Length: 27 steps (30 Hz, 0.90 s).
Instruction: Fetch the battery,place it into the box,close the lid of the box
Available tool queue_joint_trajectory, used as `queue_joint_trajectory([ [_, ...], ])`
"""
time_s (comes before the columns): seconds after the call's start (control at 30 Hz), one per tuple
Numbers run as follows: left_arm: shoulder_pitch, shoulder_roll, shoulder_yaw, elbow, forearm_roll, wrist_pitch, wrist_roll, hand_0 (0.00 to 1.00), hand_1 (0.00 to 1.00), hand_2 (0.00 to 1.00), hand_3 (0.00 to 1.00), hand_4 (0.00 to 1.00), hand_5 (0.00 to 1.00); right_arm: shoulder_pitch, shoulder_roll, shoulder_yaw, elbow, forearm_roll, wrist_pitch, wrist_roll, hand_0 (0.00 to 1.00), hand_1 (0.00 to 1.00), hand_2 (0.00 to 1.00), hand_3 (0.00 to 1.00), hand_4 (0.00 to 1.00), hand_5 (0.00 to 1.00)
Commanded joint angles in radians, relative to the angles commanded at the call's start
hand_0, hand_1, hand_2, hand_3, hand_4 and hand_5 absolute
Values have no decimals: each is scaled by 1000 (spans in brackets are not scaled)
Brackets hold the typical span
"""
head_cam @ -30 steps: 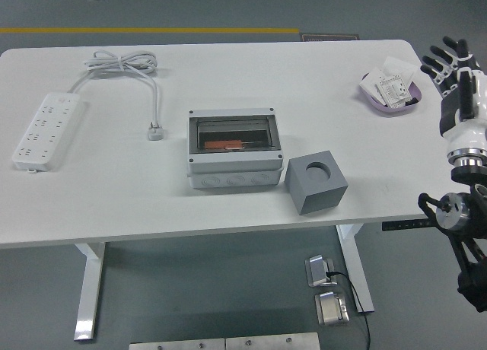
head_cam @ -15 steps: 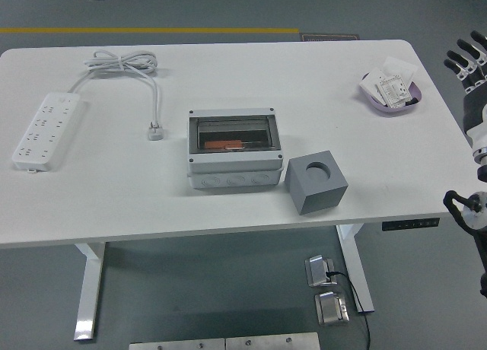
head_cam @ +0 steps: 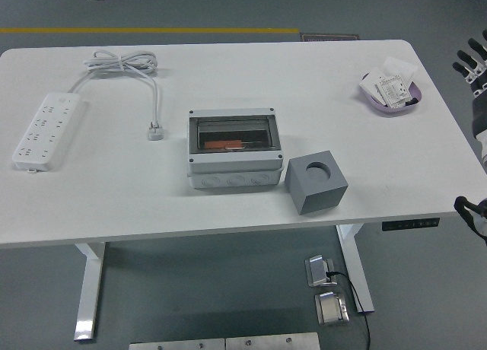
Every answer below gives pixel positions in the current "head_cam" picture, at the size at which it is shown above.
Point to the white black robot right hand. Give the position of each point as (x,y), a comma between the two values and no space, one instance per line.
(480,114)

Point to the grey cube battery holder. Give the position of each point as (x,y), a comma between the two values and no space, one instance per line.
(319,201)

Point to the transparent hinged box lid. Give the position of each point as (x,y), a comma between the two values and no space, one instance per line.
(232,125)

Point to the grey plastic junction box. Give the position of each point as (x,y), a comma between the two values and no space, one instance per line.
(232,161)

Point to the orange cylindrical battery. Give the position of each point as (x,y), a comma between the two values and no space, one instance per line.
(217,144)

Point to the silver floor socket box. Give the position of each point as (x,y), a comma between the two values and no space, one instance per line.
(331,308)
(319,270)

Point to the white printed socket module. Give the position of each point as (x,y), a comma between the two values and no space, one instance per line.
(395,91)

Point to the purple plastic dish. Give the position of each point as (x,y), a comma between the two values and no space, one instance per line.
(392,111)

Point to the black table control panel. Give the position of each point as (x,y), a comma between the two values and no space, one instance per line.
(411,224)

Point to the dark floor sign plate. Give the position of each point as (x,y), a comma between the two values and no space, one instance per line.
(329,37)

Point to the white table leg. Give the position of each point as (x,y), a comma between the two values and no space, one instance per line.
(89,289)
(359,274)

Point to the grey metal plate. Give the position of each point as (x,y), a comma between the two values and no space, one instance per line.
(175,344)

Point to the white power strip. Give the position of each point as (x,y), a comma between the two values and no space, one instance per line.
(45,129)

